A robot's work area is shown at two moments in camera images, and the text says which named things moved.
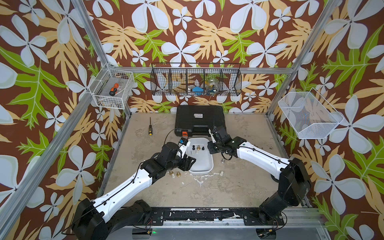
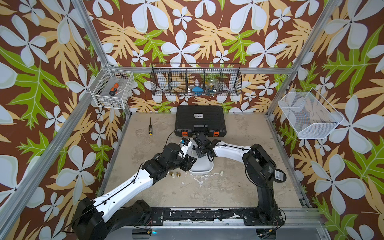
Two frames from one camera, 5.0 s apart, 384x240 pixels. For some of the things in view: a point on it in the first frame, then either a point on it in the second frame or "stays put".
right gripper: x=209 y=144 to x=197 y=148
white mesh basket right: x=310 y=115 stays put
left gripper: x=186 y=163 stays put
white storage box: x=198 y=150 stays put
